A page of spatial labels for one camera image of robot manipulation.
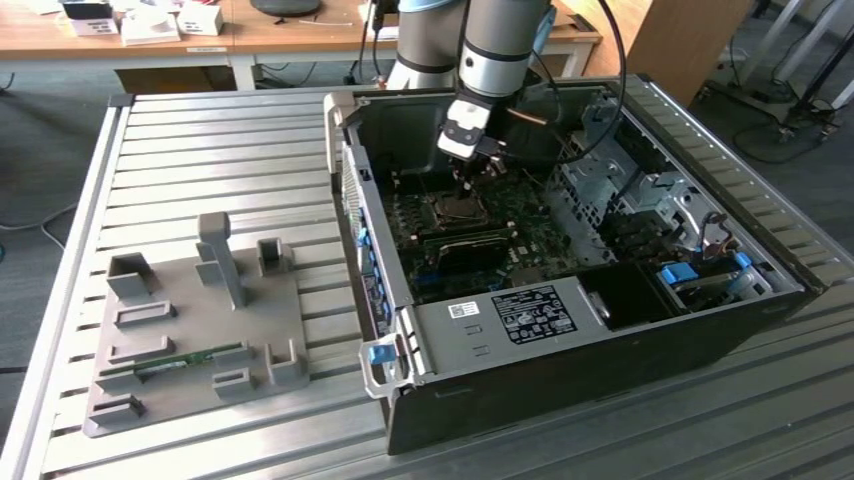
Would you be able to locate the white box black print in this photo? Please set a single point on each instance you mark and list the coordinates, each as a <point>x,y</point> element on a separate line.
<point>93,27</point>

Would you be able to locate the dark round object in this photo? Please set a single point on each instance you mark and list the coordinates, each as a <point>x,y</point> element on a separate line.
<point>286,6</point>

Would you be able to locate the black PC case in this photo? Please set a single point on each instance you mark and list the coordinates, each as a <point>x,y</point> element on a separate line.
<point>567,395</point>

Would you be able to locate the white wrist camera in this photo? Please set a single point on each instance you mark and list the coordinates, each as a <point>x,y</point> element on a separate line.
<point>463,130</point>

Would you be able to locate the black device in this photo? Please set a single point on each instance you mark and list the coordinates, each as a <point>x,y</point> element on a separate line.
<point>86,10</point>

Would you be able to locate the blue plastic clip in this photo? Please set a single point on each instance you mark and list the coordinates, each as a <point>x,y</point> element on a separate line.
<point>741,262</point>

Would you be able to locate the CPU socket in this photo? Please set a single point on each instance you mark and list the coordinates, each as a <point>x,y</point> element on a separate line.
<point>429,202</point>

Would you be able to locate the green RAM stick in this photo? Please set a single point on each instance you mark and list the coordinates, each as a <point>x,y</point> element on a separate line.
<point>180,361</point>

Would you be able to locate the finned chipset heatsink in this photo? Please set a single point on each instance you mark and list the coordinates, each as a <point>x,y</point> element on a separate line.
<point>529,279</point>

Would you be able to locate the wooden cabinet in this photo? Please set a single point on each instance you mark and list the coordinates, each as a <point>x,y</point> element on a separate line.
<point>693,45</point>

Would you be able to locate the metal drive cage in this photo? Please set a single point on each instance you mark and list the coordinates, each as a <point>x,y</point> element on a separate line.
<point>587,185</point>

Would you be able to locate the blue disk carrier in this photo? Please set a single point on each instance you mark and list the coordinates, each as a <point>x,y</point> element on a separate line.
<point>676,275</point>

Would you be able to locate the wooden desk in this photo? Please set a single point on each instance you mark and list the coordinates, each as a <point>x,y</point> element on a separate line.
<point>40,35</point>
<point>313,37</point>

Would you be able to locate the green motherboard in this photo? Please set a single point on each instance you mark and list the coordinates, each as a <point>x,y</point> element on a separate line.
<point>533,235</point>

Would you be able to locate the black RAM slot bank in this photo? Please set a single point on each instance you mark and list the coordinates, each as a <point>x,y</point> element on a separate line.
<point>467,235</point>
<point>416,181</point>

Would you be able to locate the grey parts rack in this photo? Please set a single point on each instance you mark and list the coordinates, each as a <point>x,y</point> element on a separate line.
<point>200,320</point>

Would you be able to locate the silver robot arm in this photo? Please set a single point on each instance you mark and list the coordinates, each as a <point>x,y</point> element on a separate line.
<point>496,50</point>

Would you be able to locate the brown box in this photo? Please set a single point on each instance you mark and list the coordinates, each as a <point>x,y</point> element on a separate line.
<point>166,80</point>

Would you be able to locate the white labelled box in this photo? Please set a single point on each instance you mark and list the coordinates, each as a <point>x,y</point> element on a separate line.
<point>200,20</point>

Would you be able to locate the blue latch clip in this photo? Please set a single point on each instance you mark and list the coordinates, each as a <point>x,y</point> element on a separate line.
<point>380,354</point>

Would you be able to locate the white round-topped box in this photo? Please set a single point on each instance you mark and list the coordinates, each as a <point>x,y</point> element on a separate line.
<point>149,30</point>

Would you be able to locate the black expansion card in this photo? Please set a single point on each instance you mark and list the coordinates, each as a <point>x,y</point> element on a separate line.
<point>469,257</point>

